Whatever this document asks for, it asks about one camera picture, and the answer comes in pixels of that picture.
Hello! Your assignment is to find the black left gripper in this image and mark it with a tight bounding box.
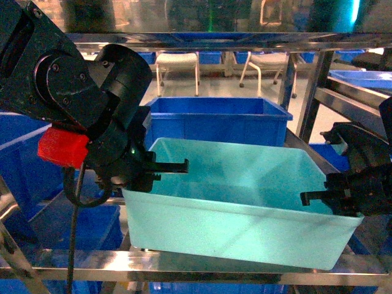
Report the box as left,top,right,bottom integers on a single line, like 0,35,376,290
86,106,189,192

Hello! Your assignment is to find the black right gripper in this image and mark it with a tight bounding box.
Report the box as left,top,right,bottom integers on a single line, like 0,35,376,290
300,122,391,216

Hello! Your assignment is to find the teal plastic bin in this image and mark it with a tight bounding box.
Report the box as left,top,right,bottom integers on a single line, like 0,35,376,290
122,138,363,270

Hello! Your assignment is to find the blue bin on shelf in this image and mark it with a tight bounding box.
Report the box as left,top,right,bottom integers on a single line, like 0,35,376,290
145,97,293,148

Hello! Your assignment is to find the blue bin right shelf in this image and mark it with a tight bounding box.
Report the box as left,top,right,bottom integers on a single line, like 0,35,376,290
329,70,391,90

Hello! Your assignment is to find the red block on wrist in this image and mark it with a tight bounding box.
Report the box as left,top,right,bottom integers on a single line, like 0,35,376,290
37,127,89,168

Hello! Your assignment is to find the white chair left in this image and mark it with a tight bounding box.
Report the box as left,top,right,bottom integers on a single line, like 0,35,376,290
154,51,201,97

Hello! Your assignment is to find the white chair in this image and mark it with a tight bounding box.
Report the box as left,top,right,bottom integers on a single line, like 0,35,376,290
239,51,288,97
154,51,201,97

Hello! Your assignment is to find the blue bin far left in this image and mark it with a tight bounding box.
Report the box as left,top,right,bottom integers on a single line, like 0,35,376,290
1,112,62,219

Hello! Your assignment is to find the white chair right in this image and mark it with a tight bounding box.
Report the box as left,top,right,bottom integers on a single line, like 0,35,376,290
239,51,288,97

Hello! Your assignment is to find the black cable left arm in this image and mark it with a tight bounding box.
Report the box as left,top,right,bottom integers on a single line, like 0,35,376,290
62,162,112,294

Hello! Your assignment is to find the steel shelf frame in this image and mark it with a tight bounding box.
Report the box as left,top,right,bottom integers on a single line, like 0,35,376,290
0,31,392,294

